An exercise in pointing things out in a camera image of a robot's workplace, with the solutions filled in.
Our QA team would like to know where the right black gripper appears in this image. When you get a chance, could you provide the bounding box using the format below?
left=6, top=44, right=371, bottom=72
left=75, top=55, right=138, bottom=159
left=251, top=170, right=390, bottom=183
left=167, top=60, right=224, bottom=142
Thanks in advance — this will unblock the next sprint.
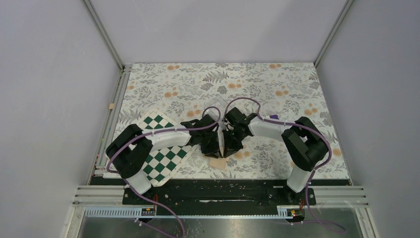
left=222, top=129, right=247, bottom=158

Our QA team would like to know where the tan card holder wallet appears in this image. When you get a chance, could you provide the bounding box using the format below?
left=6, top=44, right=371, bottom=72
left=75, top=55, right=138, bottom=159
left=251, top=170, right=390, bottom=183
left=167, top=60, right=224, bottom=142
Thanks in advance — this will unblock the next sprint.
left=208, top=157, right=230, bottom=170

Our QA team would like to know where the clear acrylic card box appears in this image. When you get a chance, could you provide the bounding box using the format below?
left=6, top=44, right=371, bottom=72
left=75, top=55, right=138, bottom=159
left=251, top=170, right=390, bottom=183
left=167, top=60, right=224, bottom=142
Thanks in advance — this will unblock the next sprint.
left=202, top=94, right=246, bottom=126

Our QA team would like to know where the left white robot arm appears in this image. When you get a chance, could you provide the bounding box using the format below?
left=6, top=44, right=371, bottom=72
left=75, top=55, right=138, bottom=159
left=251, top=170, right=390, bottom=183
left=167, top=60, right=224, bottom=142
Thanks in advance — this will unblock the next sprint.
left=105, top=115, right=218, bottom=204

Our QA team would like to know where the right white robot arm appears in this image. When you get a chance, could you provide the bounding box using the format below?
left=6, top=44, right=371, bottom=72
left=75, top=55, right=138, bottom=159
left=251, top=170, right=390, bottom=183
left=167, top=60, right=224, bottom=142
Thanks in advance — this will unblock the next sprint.
left=222, top=107, right=331, bottom=204

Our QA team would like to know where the green white chessboard mat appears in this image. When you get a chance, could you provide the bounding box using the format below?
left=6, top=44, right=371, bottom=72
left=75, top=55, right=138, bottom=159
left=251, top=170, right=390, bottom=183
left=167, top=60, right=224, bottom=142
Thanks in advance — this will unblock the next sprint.
left=105, top=111, right=198, bottom=188

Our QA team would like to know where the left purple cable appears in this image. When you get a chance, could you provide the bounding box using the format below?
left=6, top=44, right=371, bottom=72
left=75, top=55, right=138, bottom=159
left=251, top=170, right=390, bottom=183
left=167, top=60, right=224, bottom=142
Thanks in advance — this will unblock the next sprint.
left=105, top=106, right=222, bottom=238

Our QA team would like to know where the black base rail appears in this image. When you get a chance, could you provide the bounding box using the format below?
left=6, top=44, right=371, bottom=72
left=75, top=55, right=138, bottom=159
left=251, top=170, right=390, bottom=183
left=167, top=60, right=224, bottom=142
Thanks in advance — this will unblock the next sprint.
left=73, top=177, right=363, bottom=219

